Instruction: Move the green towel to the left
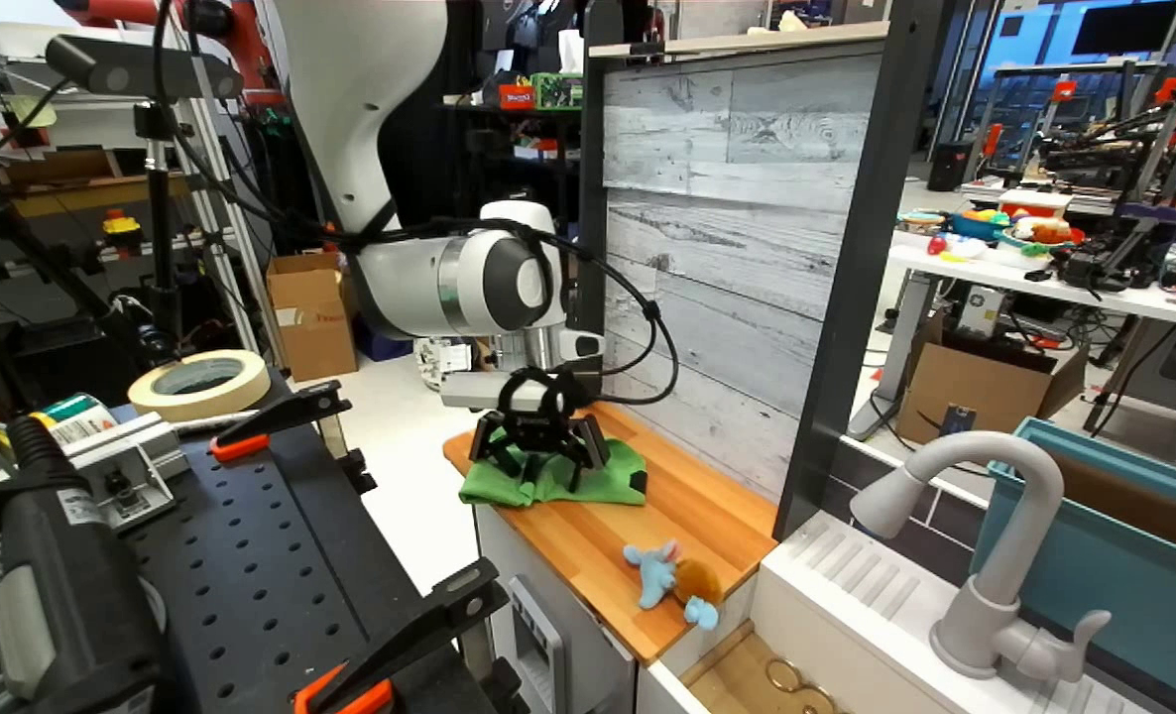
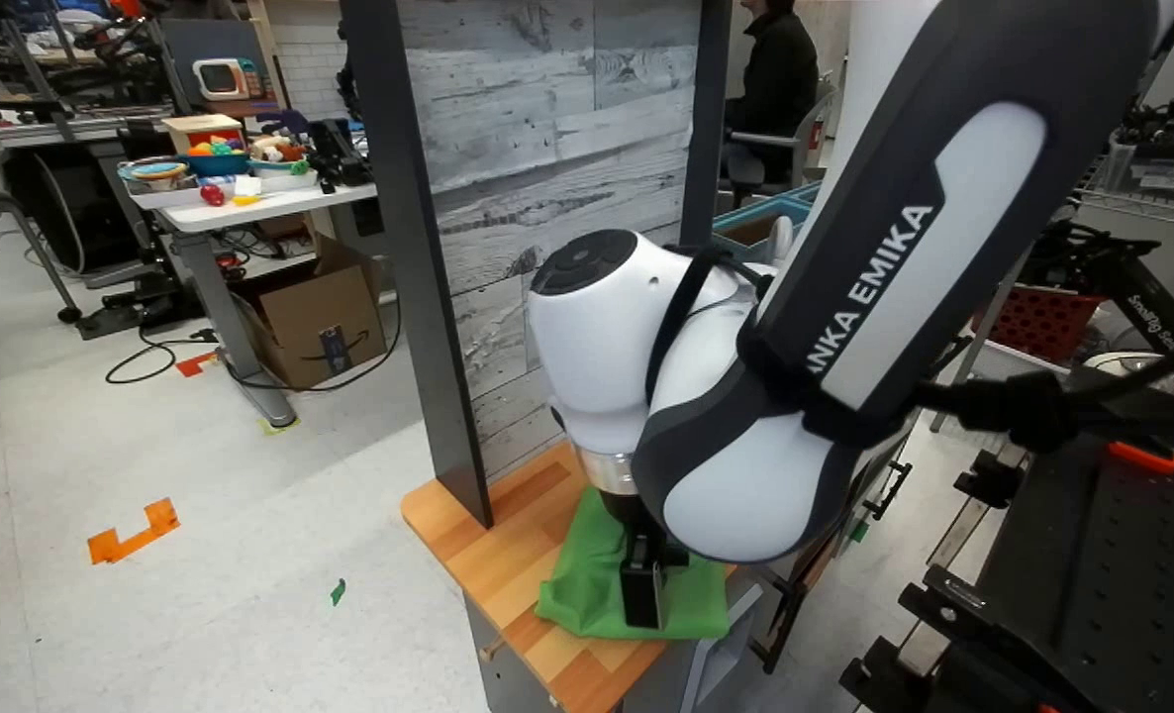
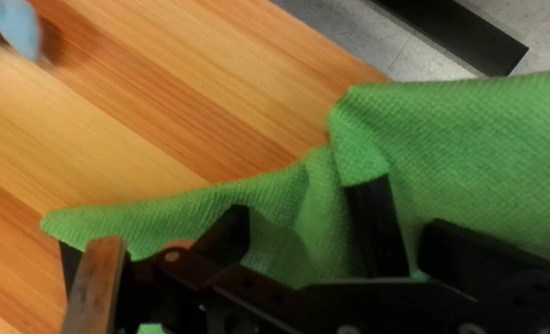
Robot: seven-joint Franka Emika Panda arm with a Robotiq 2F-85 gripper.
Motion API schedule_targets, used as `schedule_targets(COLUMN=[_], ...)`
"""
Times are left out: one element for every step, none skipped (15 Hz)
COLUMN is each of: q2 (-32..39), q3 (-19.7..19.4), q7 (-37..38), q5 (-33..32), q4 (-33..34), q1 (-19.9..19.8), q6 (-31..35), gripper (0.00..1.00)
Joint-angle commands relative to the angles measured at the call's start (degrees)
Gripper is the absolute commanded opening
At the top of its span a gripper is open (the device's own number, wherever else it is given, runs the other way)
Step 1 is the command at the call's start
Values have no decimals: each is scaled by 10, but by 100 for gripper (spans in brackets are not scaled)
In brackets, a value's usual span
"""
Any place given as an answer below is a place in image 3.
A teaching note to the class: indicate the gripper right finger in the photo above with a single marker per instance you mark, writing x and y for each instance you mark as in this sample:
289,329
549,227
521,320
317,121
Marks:
377,232

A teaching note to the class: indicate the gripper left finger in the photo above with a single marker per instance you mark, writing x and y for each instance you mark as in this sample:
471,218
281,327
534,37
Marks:
187,273

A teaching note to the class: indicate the green towel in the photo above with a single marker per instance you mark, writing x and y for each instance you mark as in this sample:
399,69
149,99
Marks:
465,153

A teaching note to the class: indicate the black floor bar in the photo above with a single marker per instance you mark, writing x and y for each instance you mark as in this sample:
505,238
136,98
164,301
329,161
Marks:
460,32

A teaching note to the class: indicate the light blue cloth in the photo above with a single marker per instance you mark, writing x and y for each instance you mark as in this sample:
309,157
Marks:
10,23

